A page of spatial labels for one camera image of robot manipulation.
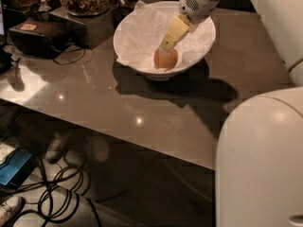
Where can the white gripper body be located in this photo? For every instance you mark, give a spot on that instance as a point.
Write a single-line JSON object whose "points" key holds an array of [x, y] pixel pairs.
{"points": [[196, 8]]}

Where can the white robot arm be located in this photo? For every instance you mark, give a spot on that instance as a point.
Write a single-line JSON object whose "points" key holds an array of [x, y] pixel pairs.
{"points": [[259, 158]]}

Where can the grey metal box stand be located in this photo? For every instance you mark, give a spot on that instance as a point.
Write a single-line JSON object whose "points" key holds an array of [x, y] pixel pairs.
{"points": [[88, 31]]}

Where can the white paper napkin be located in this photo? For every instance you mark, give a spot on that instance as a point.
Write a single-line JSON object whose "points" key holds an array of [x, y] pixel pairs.
{"points": [[142, 35]]}

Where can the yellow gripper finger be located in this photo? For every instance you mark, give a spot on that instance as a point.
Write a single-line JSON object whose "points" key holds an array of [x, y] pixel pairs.
{"points": [[176, 31]]}

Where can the black device with label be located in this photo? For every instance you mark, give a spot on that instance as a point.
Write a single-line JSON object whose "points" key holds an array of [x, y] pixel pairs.
{"points": [[40, 39]]}

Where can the white bowl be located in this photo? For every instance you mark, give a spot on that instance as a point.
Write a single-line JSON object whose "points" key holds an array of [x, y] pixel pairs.
{"points": [[164, 74]]}

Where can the blue box on floor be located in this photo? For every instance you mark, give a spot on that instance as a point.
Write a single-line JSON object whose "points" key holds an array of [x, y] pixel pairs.
{"points": [[15, 169]]}

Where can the white shoe bottom left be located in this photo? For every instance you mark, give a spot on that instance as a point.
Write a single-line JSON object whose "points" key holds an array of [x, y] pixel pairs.
{"points": [[10, 208]]}

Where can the red yellow apple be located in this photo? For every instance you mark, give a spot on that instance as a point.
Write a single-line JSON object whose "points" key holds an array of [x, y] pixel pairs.
{"points": [[172, 59]]}

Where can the metal scoop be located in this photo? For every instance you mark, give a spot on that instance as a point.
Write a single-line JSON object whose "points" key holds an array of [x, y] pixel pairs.
{"points": [[44, 7]]}

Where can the white shoe under table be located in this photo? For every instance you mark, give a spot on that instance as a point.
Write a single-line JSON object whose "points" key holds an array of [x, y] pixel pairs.
{"points": [[56, 147]]}

